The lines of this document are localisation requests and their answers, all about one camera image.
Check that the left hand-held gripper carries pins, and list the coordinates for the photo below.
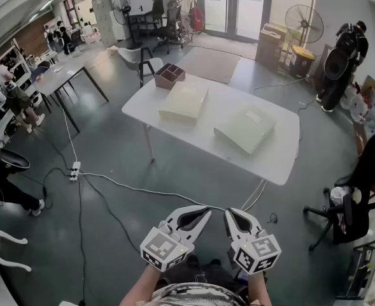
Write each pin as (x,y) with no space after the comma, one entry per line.
(161,249)

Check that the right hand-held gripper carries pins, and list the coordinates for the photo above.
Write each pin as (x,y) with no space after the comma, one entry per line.
(257,253)

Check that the cream box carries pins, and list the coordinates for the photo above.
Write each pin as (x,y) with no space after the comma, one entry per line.
(244,129)
(184,102)

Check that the person's right forearm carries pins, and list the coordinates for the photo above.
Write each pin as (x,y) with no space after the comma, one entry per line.
(257,288)

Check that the person's left forearm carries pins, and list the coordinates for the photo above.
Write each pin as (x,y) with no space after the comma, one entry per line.
(139,288)

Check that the person's black trousers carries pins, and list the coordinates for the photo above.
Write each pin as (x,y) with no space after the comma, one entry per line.
(206,274)

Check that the person's patterned shirt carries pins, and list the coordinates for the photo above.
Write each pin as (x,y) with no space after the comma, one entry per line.
(200,295)

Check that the white power strip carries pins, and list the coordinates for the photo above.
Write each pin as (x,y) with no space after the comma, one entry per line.
(75,171)

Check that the black office chair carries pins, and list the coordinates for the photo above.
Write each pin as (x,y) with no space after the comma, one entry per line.
(365,171)
(169,27)

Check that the brown wooden compartment organizer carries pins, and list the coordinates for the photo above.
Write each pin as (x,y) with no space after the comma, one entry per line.
(166,82)

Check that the beige floor mat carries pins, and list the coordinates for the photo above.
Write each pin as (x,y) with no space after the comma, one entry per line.
(206,64)

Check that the black bin yellow lid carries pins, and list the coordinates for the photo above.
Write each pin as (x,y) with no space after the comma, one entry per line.
(301,64)

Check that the white chair black legs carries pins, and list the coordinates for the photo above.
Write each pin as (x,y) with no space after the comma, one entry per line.
(128,57)

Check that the tall cardboard box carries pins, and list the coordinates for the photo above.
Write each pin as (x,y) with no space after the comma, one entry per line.
(268,51)

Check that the grey table black legs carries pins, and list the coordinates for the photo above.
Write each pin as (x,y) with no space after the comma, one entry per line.
(60,72)

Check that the flat cardboard box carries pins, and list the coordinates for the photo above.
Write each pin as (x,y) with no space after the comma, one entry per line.
(274,29)

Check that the red backpack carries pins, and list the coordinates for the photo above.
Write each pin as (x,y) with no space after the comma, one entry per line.
(196,19)

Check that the glass double door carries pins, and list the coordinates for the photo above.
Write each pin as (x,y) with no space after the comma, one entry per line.
(217,18)

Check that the large black standing fan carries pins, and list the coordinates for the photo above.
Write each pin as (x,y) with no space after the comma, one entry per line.
(303,22)

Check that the white locker cabinet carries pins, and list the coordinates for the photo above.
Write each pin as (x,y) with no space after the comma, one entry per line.
(102,18)

